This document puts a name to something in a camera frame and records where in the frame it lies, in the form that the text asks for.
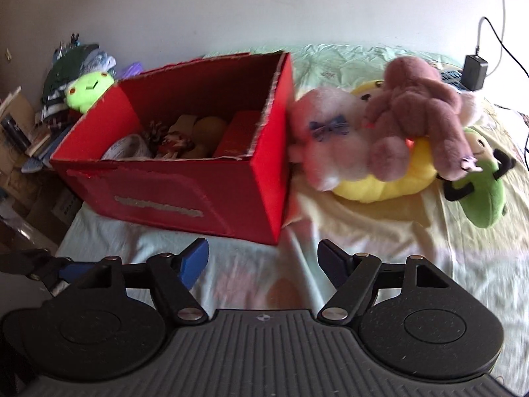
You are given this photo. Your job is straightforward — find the blue white tape roll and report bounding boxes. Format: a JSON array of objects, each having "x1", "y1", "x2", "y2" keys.
[{"x1": 101, "y1": 134, "x2": 150, "y2": 161}]

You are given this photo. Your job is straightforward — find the pink plush toy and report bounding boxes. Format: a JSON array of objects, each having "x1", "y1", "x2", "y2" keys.
[{"x1": 288, "y1": 88, "x2": 375, "y2": 192}]

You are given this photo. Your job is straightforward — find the thin black cable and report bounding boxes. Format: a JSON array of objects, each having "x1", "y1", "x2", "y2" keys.
[{"x1": 493, "y1": 103, "x2": 529, "y2": 171}]

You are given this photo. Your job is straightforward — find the brown cardboard boxes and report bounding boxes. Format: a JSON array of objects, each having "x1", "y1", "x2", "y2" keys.
[{"x1": 0, "y1": 161, "x2": 84, "y2": 249}]

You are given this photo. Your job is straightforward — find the dark speckled round item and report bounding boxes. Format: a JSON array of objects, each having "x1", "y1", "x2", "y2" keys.
[{"x1": 142, "y1": 120, "x2": 167, "y2": 144}]

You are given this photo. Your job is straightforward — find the pile of clothes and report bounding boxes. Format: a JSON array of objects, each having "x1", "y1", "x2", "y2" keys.
[{"x1": 40, "y1": 43, "x2": 118, "y2": 134}]

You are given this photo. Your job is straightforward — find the orange ball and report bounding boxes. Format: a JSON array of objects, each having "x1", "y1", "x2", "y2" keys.
[{"x1": 193, "y1": 116, "x2": 228, "y2": 158}]

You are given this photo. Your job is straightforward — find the white wall cable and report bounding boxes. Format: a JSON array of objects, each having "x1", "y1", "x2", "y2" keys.
[{"x1": 496, "y1": 0, "x2": 509, "y2": 56}]

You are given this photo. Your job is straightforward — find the small red box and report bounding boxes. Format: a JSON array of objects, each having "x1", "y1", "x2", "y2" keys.
[{"x1": 212, "y1": 110, "x2": 262, "y2": 158}]

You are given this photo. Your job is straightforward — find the large red cardboard box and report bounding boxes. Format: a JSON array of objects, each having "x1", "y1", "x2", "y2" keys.
[{"x1": 50, "y1": 51, "x2": 295, "y2": 246}]

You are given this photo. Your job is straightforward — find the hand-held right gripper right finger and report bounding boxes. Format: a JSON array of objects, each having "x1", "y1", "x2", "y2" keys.
[{"x1": 317, "y1": 239, "x2": 453, "y2": 324}]

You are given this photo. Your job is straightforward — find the green frog plush toy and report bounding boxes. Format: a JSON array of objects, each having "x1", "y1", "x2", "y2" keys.
[{"x1": 64, "y1": 71, "x2": 115, "y2": 113}]

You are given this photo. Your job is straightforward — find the blue floral cloth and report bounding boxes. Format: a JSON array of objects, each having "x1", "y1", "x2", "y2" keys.
[{"x1": 83, "y1": 49, "x2": 119, "y2": 73}]

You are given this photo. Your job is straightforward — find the white power strip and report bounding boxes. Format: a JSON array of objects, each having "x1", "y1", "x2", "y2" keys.
[{"x1": 439, "y1": 69, "x2": 470, "y2": 90}]

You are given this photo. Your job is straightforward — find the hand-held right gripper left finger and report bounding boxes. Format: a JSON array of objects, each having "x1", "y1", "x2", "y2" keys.
[{"x1": 68, "y1": 238, "x2": 210, "y2": 327}]

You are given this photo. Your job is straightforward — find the purple printed item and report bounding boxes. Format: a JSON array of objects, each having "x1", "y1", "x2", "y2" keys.
[{"x1": 118, "y1": 62, "x2": 143, "y2": 80}]

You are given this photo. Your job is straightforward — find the black adapter cable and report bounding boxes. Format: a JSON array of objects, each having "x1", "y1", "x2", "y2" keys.
[{"x1": 475, "y1": 17, "x2": 529, "y2": 79}]

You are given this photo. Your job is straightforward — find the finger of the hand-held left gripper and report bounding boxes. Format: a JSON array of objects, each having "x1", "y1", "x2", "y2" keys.
[{"x1": 0, "y1": 248, "x2": 90, "y2": 296}]

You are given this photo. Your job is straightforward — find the brown plush toy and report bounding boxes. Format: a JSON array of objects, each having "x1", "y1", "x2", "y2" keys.
[{"x1": 361, "y1": 55, "x2": 482, "y2": 183}]

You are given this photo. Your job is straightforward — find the yellow plush toy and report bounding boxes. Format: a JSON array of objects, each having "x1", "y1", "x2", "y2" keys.
[{"x1": 333, "y1": 79, "x2": 439, "y2": 203}]

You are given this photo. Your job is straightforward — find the power adapter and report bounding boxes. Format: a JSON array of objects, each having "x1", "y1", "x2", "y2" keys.
[{"x1": 462, "y1": 54, "x2": 489, "y2": 92}]

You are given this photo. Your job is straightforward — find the green plush toy black limbs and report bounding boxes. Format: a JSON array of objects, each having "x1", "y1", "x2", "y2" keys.
[{"x1": 439, "y1": 127, "x2": 517, "y2": 229}]

